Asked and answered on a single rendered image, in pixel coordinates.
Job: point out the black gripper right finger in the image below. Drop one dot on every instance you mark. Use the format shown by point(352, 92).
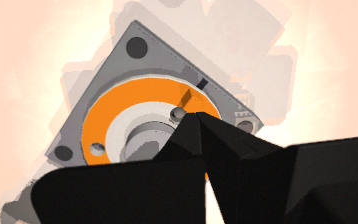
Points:
point(258, 182)

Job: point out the orange round plate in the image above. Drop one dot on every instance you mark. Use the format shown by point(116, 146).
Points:
point(129, 103)

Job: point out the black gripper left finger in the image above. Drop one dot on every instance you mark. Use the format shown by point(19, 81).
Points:
point(168, 189)

